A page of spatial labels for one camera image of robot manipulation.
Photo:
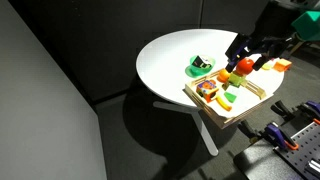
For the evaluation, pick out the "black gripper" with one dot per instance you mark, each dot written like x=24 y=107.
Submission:
x=256 y=45

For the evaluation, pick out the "Franka robot arm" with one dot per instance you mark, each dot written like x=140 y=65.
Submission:
x=273 y=16

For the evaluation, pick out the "lime green block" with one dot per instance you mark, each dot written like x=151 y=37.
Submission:
x=237 y=80

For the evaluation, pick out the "orange block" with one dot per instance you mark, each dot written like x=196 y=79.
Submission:
x=282 y=65

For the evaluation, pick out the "wooden crate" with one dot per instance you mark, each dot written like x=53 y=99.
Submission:
x=241 y=106

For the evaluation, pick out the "red apple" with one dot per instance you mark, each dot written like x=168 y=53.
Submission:
x=245 y=66

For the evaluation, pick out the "yellow ball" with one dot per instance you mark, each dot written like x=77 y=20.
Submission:
x=267 y=66

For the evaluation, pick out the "orange fruit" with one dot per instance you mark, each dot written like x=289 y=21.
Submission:
x=223 y=76

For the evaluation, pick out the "black and white cube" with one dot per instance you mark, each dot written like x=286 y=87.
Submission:
x=201 y=62

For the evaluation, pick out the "yellow banana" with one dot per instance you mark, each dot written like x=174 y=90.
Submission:
x=224 y=104

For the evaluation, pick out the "colourful soft cube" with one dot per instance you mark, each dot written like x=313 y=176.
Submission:
x=206 y=90

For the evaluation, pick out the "green bowl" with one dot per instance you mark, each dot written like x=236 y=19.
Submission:
x=195 y=70

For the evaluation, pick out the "black spring clamp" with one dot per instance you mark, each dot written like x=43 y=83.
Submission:
x=248 y=129
x=280 y=109

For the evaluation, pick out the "white table base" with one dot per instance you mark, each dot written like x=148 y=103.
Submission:
x=203 y=130

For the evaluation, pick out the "purple clamp with orange tips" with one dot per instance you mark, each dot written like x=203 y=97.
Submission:
x=278 y=135

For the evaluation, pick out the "purple spring clamp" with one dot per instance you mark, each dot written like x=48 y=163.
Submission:
x=311 y=108

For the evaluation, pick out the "flat stand plate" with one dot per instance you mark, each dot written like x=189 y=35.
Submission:
x=256 y=165

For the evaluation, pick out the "black perforated board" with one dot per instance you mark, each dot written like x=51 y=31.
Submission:
x=305 y=146

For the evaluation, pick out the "teal green mount block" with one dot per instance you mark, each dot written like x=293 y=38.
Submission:
x=308 y=25

